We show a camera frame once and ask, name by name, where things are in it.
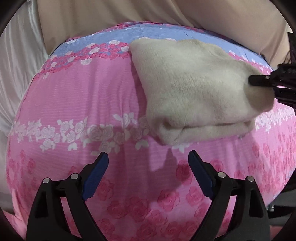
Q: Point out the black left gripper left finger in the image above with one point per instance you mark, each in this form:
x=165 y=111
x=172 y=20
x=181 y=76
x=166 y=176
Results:
x=59 y=210

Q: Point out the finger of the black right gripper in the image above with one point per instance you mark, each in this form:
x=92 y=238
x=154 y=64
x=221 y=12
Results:
x=261 y=80

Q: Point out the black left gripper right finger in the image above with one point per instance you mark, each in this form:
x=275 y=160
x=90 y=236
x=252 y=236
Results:
x=237 y=211

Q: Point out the cream knit sweater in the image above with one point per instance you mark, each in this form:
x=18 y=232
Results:
x=195 y=91

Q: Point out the beige curtain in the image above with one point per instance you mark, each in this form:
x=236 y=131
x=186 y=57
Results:
x=257 y=25

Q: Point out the pink blue floral bedsheet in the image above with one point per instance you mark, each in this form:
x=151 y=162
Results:
x=87 y=99

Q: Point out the white satin curtain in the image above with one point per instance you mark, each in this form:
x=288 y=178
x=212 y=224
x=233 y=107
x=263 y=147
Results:
x=22 y=54

